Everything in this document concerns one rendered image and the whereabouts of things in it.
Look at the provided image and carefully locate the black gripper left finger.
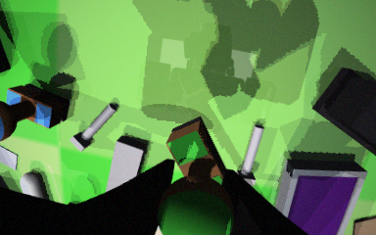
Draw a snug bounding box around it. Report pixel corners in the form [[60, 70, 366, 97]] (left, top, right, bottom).
[[0, 159, 175, 235]]

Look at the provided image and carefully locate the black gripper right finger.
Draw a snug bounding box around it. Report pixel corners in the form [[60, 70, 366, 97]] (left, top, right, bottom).
[[221, 168, 308, 235]]

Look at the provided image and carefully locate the brown stamp with blue top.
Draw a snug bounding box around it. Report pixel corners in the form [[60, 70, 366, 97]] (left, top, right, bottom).
[[0, 83, 70, 142]]

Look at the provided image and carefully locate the white flat bar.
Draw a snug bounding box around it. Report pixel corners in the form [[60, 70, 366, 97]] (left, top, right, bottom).
[[0, 145, 18, 170]]

